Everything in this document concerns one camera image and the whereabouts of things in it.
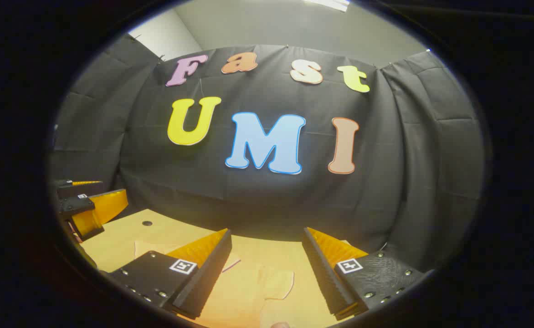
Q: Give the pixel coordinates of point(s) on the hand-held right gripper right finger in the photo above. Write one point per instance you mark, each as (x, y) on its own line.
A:
(326, 278)

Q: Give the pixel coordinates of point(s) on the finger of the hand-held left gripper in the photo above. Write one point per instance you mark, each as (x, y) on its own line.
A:
(82, 189)
(78, 207)

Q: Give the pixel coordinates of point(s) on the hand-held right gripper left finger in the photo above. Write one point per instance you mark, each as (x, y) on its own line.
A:
(207, 278)

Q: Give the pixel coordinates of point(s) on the orange T-shirt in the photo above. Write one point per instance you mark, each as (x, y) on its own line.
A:
(249, 291)

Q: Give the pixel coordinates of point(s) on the black backdrop cloth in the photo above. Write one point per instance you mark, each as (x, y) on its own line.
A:
(267, 205)

